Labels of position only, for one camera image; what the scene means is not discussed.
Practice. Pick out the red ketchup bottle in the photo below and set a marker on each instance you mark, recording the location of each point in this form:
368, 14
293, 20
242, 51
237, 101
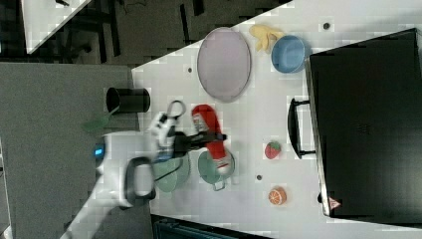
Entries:
205, 119

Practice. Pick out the large red strawberry toy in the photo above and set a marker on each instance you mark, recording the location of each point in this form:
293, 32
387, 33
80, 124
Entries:
272, 150

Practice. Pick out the black oven appliance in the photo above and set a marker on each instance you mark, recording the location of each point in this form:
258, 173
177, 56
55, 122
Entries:
366, 112

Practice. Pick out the mint green metal pot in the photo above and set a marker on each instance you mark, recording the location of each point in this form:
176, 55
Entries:
208, 171

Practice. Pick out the orange slice toy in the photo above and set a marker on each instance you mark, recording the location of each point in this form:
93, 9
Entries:
277, 196

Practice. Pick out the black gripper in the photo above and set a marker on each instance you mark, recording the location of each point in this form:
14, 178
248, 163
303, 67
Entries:
184, 143

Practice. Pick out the green spatula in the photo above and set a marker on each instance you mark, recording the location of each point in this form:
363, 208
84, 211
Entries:
98, 123

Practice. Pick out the black oven door handle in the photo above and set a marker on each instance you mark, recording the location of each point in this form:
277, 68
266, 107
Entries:
294, 128

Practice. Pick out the blue bowl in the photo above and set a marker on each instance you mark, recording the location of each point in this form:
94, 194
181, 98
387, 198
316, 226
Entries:
288, 54

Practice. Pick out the white background table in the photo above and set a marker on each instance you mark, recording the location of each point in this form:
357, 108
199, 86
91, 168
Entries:
43, 18

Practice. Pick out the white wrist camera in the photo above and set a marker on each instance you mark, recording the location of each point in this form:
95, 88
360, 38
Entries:
162, 128

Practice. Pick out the black cylinder upper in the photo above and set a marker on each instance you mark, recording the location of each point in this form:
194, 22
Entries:
127, 100

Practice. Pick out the yellow banana toy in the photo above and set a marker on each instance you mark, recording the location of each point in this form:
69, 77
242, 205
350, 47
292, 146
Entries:
264, 34

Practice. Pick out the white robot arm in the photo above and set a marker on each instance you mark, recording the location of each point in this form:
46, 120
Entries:
126, 174

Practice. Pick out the large pink oval plate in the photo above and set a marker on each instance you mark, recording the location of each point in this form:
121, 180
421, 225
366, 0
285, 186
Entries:
224, 64

